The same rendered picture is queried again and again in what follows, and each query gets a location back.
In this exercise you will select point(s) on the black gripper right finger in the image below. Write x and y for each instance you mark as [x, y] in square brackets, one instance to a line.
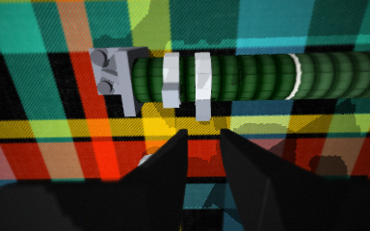
[272, 194]

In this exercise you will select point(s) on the white clamp band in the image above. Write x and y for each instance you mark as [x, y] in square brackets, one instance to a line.
[171, 88]
[144, 158]
[203, 86]

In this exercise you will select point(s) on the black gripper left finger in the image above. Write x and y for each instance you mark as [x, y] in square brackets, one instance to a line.
[131, 203]

